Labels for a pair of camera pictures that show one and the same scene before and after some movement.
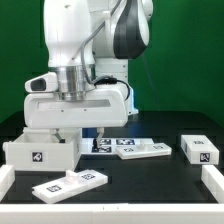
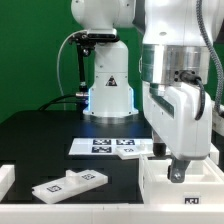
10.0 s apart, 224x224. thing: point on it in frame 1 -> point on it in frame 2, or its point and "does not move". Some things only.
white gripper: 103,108 -> 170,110
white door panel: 144,150 does not move
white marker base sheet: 109,145 does not move
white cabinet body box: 38,150 -> 203,182
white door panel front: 72,184 does not move
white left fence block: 7,179 does not move
